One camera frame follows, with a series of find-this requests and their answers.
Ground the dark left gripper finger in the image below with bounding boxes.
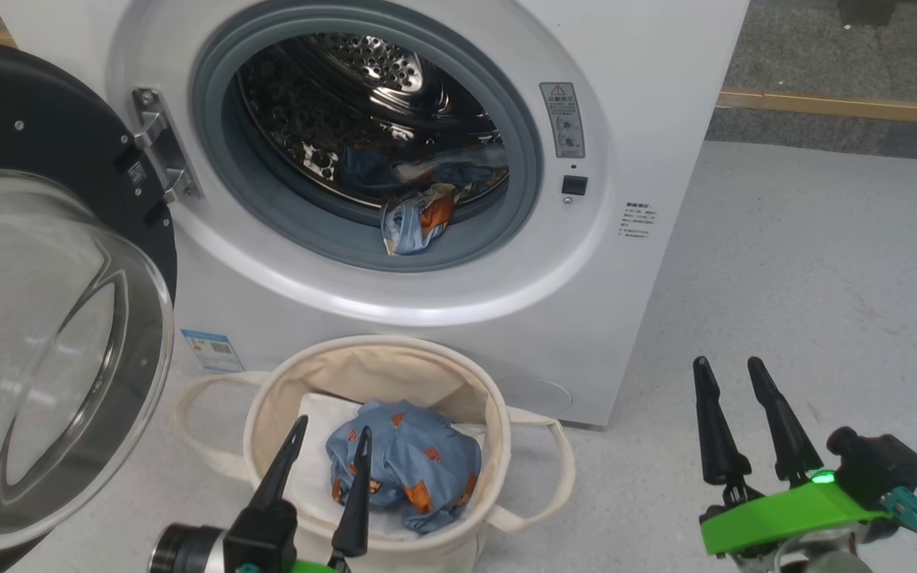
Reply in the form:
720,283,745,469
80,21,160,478
248,415,310,514
331,426,373,558

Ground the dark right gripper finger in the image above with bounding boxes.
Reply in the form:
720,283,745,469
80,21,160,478
693,357,752,486
747,357,824,484

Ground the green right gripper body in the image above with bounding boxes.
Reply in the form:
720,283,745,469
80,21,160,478
700,471,893,556

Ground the blue fox print garment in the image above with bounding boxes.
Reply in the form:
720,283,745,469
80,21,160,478
326,400,482,534

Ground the blue orange cream garment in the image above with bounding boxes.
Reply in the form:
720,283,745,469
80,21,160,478
339,143,511,255

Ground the black round glass washer door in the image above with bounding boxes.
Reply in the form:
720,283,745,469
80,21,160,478
0,37,179,573

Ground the white folded basket liner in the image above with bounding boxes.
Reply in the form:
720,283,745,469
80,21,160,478
287,392,491,544

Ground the cream canvas laundry basket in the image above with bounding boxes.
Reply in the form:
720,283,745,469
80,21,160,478
172,334,576,573

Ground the white front-load washing machine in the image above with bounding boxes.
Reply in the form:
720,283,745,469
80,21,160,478
0,0,750,428

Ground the grey rubber door gasket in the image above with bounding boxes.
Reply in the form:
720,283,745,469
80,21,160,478
190,8,544,273

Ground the metal door hinge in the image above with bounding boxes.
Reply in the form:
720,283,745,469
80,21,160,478
132,86,203,204

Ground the blue energy label sticker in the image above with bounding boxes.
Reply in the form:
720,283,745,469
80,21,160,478
181,329,246,375

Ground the round white filter cover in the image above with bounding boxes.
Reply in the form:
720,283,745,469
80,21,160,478
498,376,575,419

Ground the small printed text label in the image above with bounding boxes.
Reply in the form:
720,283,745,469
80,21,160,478
619,201,658,240

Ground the grey warning sticker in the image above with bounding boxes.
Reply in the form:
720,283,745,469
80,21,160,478
539,81,586,159

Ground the stainless steel washer drum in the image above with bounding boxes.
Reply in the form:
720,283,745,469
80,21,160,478
237,32,507,212

